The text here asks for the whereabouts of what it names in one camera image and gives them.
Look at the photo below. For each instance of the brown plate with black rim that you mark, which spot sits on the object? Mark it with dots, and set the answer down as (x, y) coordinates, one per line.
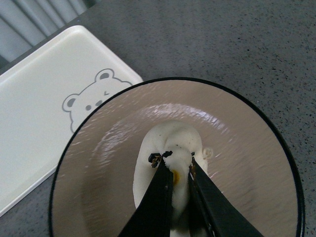
(247, 158)

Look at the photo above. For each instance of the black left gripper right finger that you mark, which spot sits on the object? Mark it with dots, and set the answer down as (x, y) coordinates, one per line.
(210, 213)

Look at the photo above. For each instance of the grey curtain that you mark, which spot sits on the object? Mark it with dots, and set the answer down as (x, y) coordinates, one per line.
(25, 23)

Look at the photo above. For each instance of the white bear tray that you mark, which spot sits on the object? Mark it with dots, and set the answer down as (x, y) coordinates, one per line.
(45, 98)

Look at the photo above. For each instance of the white steamed bun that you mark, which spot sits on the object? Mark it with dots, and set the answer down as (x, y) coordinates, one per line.
(185, 144)

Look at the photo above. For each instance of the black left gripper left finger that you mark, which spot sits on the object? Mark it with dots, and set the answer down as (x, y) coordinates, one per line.
(152, 217)

